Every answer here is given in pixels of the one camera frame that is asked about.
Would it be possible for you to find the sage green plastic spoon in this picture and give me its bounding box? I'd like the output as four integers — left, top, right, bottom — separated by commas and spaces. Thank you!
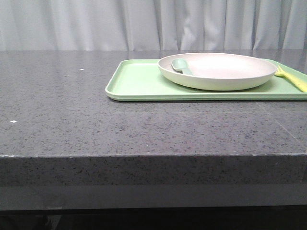
171, 58, 193, 75

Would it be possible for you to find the light green serving tray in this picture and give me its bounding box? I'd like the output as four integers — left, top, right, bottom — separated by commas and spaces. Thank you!
105, 59, 307, 102

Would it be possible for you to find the beige round plate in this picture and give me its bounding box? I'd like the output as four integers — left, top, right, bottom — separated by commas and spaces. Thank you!
158, 53, 277, 91

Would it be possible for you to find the yellow plastic fork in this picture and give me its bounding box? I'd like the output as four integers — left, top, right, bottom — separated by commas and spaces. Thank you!
274, 66, 307, 92

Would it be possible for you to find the grey pleated curtain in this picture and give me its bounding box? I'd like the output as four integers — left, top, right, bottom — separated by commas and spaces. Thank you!
0, 0, 307, 51

